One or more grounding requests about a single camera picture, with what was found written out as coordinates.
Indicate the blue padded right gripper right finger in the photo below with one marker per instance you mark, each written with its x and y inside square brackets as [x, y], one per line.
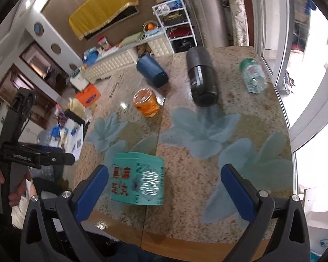
[290, 237]

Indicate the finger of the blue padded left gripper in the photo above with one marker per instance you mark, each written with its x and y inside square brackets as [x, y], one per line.
[52, 228]

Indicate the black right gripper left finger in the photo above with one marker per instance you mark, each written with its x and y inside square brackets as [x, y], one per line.
[57, 159]

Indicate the teal printed box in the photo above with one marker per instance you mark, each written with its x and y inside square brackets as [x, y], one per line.
[137, 179]

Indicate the dark blue plastic cup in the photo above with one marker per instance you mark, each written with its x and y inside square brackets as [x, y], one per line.
[152, 71]

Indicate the orange shopping bag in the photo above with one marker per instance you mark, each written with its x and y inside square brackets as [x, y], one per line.
[88, 96]

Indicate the white appliance on floor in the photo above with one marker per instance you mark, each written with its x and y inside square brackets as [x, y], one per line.
[78, 81]

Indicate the blue bag on cabinet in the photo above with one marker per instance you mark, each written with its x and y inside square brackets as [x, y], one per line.
[90, 56]

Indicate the orange glass jar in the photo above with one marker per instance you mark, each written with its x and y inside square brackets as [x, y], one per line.
[145, 102]

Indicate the white tufted TV cabinet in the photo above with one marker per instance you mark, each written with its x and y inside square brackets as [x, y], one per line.
[126, 56]

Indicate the red snack bag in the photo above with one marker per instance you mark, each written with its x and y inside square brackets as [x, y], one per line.
[103, 42]

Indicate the green folded cushion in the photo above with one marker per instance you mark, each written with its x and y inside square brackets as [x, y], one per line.
[134, 38]

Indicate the fruit basket with oranges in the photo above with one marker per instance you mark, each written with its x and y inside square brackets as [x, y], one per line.
[150, 28]

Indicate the clear green-capped plastic bottle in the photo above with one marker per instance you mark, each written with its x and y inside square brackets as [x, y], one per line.
[253, 75]

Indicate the black cylindrical tumbler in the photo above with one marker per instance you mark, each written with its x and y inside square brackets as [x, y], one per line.
[202, 77]

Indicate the yellow cloth over television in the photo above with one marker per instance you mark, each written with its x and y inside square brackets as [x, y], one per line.
[93, 15]

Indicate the white metal shelf rack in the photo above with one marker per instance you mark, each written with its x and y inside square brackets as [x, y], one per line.
[175, 22]

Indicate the silver tower air conditioner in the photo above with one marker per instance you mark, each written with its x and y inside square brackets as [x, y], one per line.
[211, 22]

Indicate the patterned beige curtain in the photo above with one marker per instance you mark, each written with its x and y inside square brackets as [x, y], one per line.
[239, 23]

